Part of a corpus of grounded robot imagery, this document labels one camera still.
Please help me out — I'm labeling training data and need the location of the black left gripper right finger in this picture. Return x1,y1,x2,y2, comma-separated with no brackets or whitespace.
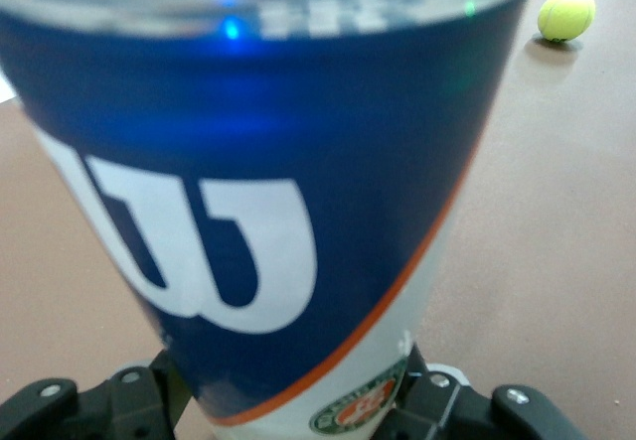
377,345,587,440

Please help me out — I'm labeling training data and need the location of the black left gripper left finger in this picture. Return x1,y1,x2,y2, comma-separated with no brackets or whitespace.
0,350,193,440

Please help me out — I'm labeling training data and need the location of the Wilson tennis ball can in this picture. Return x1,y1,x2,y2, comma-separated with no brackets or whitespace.
0,0,543,440

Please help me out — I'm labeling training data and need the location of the yellow Wilson tennis ball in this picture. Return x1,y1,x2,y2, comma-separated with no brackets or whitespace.
537,0,597,43

